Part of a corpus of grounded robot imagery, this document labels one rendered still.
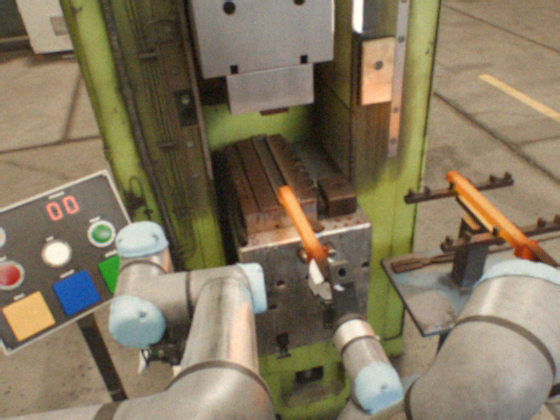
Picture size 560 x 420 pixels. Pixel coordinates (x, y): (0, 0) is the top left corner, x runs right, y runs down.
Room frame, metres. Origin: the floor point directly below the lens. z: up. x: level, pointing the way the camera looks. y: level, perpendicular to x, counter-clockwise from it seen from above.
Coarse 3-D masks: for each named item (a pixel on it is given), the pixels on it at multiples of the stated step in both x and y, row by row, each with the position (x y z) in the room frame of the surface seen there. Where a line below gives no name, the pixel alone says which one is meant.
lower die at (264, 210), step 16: (240, 144) 1.45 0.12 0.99; (256, 144) 1.42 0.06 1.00; (272, 144) 1.42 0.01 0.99; (240, 160) 1.36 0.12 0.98; (256, 160) 1.33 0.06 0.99; (288, 160) 1.31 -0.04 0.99; (240, 176) 1.26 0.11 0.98; (256, 176) 1.23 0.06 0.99; (288, 176) 1.21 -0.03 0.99; (256, 192) 1.15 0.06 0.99; (272, 192) 1.14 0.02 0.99; (304, 192) 1.12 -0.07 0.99; (240, 208) 1.14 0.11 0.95; (256, 208) 1.08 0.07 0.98; (272, 208) 1.07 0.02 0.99; (304, 208) 1.08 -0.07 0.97; (256, 224) 1.06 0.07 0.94; (272, 224) 1.06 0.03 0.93; (288, 224) 1.07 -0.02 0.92
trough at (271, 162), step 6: (258, 138) 1.47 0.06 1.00; (264, 138) 1.47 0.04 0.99; (258, 144) 1.44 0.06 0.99; (264, 144) 1.44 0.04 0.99; (264, 150) 1.40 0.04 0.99; (270, 150) 1.38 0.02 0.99; (264, 156) 1.36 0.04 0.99; (270, 156) 1.36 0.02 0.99; (270, 162) 1.32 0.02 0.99; (276, 162) 1.30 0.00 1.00; (270, 168) 1.28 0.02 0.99; (276, 168) 1.28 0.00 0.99; (276, 174) 1.24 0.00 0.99; (282, 174) 1.22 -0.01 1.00; (276, 180) 1.21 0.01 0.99; (282, 180) 1.21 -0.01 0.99; (276, 186) 1.18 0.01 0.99; (282, 186) 1.17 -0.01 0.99
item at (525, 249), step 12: (456, 180) 1.10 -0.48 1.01; (468, 192) 1.04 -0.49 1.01; (480, 204) 0.98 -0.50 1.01; (492, 216) 0.93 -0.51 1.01; (504, 216) 0.92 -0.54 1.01; (504, 228) 0.88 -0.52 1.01; (516, 228) 0.88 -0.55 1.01; (516, 240) 0.83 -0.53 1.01; (528, 240) 0.83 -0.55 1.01; (516, 252) 0.81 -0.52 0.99; (528, 252) 0.80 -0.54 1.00; (540, 252) 0.78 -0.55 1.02; (552, 264) 0.74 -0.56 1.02
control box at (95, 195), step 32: (64, 192) 0.90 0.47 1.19; (96, 192) 0.93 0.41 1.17; (0, 224) 0.82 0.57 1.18; (32, 224) 0.84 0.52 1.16; (64, 224) 0.86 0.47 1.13; (96, 224) 0.88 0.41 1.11; (128, 224) 0.91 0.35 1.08; (0, 256) 0.78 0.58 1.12; (32, 256) 0.80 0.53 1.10; (96, 256) 0.84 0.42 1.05; (0, 288) 0.74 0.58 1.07; (32, 288) 0.76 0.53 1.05; (96, 288) 0.80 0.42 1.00; (0, 320) 0.70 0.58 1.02; (64, 320) 0.73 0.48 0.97
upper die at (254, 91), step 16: (304, 64) 1.09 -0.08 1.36; (224, 80) 1.10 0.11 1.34; (240, 80) 1.06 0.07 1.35; (256, 80) 1.06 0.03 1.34; (272, 80) 1.07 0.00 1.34; (288, 80) 1.08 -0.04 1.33; (304, 80) 1.08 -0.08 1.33; (224, 96) 1.15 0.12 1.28; (240, 96) 1.06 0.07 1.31; (256, 96) 1.06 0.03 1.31; (272, 96) 1.07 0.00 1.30; (288, 96) 1.08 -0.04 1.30; (304, 96) 1.08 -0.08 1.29; (240, 112) 1.05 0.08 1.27
